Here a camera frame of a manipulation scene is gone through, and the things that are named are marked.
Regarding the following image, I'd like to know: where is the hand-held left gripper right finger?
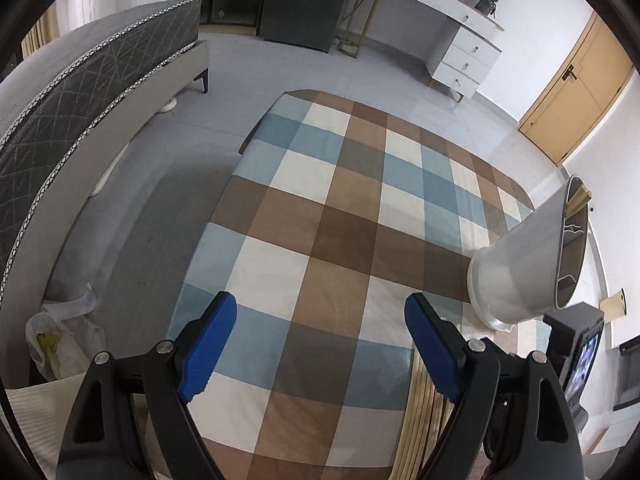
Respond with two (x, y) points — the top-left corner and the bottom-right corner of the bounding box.
(404, 292), (586, 480)

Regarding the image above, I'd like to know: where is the wooden door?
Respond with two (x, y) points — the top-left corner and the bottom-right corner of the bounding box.
(517, 12), (636, 166)

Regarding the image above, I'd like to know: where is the checkered tablecloth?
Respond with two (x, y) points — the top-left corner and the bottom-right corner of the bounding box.
(145, 89), (538, 480)

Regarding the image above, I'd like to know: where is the white plastic bag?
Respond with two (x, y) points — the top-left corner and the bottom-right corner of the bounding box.
(25, 282), (108, 383)

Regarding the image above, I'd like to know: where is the beige curtain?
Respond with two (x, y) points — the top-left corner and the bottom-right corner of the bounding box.
(20, 7), (58, 61)

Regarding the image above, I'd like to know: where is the white dressing table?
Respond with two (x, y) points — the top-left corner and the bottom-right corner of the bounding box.
(337, 0), (505, 103)

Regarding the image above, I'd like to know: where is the white ribbed cloth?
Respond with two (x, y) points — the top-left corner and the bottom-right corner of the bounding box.
(2, 372), (151, 480)

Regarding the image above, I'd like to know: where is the bundle of wooden chopsticks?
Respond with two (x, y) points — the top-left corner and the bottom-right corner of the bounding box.
(390, 355), (458, 480)

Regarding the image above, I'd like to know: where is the grey quilted mattress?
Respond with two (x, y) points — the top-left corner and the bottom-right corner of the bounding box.
(0, 0), (202, 301)

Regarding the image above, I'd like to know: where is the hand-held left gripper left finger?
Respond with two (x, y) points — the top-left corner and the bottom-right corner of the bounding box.
(56, 291), (238, 480)

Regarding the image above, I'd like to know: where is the black mini fridge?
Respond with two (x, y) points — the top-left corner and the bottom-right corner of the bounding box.
(257, 0), (362, 55)

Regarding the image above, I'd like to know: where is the yellow wall plate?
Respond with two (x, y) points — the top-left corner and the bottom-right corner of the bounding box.
(600, 287), (627, 319)

